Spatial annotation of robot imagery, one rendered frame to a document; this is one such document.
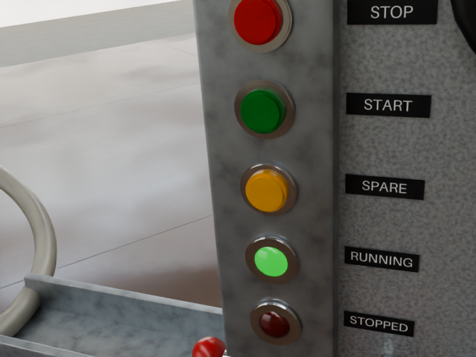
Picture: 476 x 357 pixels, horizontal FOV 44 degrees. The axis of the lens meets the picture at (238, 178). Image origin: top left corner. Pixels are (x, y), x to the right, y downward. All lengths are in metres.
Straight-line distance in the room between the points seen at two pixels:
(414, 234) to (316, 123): 0.09
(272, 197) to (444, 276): 0.12
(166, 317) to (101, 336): 0.08
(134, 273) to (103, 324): 2.10
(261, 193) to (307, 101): 0.06
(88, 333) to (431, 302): 0.45
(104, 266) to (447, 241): 2.63
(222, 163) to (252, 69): 0.06
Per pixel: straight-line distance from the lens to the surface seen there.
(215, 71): 0.34
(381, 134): 0.35
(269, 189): 0.35
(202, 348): 0.53
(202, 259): 2.87
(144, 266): 2.88
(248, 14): 0.32
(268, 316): 0.41
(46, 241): 0.86
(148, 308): 0.71
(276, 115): 0.33
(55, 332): 0.76
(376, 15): 0.33
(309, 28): 0.32
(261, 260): 0.38
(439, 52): 0.33
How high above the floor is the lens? 1.53
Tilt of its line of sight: 25 degrees down
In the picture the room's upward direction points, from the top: 4 degrees counter-clockwise
